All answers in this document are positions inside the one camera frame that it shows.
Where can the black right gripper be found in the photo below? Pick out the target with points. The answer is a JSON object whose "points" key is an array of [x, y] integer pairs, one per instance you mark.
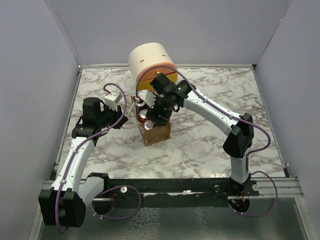
{"points": [[153, 113]]}

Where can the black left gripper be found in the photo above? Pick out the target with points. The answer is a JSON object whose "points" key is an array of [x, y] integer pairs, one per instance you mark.
{"points": [[116, 113]]}

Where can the red cola can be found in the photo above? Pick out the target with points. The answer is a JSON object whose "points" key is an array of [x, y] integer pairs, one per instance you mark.
{"points": [[148, 125], [142, 115]]}

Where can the brown canvas bag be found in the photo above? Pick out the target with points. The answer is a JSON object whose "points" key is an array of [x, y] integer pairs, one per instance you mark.
{"points": [[149, 137]]}

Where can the silver blue energy drink can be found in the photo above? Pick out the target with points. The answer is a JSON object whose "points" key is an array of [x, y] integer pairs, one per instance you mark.
{"points": [[140, 103]]}

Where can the red cola can front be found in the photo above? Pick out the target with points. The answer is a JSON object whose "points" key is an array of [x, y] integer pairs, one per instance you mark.
{"points": [[142, 115]]}

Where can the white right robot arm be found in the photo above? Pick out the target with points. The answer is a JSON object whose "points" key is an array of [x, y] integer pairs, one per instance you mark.
{"points": [[239, 134]]}

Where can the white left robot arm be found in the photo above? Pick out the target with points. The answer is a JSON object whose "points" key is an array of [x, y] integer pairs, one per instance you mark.
{"points": [[64, 204]]}

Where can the cream round drawer cabinet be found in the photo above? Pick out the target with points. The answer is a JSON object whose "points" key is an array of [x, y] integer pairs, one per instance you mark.
{"points": [[146, 60]]}

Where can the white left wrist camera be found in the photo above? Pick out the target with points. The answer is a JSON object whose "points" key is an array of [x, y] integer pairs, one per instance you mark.
{"points": [[112, 99]]}

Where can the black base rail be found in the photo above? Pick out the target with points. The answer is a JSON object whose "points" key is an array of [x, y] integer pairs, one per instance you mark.
{"points": [[169, 192]]}

